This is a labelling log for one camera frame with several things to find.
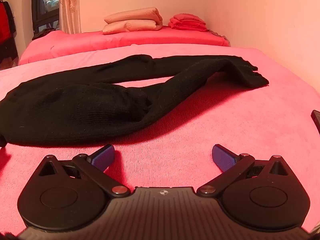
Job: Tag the hanging dark red clothes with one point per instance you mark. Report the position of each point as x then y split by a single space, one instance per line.
5 27

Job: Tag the pink blanket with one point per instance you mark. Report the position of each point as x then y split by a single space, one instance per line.
200 120

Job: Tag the black pants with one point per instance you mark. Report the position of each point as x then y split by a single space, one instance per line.
75 110

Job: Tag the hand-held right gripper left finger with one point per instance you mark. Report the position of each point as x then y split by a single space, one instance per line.
103 157

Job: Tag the dark cloth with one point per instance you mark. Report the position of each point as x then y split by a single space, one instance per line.
45 33

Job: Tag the bed with red sheet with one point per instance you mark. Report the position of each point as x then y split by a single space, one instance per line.
100 42

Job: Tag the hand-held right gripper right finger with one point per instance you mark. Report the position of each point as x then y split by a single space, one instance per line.
223 158

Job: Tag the dark framed window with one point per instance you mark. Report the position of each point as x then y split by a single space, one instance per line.
45 2

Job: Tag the stack of red folded cloth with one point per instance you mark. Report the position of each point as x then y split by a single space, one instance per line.
187 22

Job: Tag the black rectangular device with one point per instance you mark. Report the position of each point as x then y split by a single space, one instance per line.
316 118

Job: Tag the patterned beige curtain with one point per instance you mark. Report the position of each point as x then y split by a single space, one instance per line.
70 7

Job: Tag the pink folded pillow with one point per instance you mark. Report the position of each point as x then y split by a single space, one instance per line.
135 15
125 27

